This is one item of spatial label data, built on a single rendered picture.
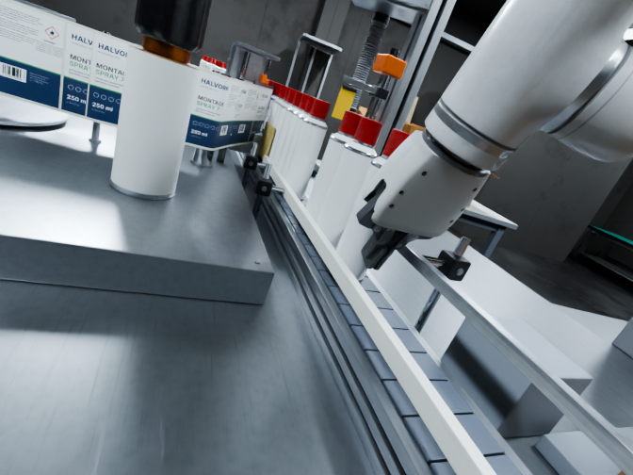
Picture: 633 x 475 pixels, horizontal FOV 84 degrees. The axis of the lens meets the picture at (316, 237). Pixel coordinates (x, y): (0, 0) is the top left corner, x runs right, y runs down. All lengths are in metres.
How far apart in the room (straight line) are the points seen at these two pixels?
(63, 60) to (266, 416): 0.65
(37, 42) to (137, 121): 0.29
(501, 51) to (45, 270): 0.45
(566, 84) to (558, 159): 5.88
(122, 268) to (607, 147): 0.45
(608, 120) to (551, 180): 5.93
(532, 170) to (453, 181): 5.62
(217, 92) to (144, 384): 0.56
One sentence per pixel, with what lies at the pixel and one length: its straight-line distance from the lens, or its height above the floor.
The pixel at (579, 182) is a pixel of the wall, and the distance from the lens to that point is 6.64.
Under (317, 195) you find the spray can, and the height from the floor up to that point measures 0.95.
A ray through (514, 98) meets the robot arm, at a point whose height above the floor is 1.14.
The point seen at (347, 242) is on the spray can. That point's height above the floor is 0.93.
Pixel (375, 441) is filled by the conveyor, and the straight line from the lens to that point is 0.36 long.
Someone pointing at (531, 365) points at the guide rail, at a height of 0.96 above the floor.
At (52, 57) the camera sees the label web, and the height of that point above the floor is 1.00.
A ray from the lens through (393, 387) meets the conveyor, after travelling 0.35.
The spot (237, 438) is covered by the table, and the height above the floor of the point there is 0.83.
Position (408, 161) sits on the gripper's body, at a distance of 0.36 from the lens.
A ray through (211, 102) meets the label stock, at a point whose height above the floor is 1.01.
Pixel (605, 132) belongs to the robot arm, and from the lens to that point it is 0.35.
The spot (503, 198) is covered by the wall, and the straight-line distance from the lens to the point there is 5.86.
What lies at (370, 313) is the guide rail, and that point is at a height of 0.91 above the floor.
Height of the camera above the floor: 1.09
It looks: 21 degrees down
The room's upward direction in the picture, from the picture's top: 20 degrees clockwise
